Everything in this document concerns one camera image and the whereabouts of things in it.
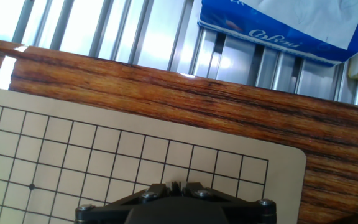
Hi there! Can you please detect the blue tissue pack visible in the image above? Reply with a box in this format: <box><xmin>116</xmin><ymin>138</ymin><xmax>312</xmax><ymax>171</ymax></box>
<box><xmin>197</xmin><ymin>0</ymin><xmax>358</xmax><ymax>67</ymax></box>

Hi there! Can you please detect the beige go board mat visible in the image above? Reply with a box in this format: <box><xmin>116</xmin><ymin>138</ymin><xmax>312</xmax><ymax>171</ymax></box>
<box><xmin>0</xmin><ymin>85</ymin><xmax>307</xmax><ymax>224</ymax></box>

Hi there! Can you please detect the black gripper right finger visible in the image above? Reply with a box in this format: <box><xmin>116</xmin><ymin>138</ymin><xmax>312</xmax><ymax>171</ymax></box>
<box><xmin>178</xmin><ymin>180</ymin><xmax>277</xmax><ymax>224</ymax></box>

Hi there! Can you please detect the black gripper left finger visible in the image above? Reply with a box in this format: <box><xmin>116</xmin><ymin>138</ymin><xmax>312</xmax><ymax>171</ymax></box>
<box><xmin>75</xmin><ymin>181</ymin><xmax>175</xmax><ymax>224</ymax></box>

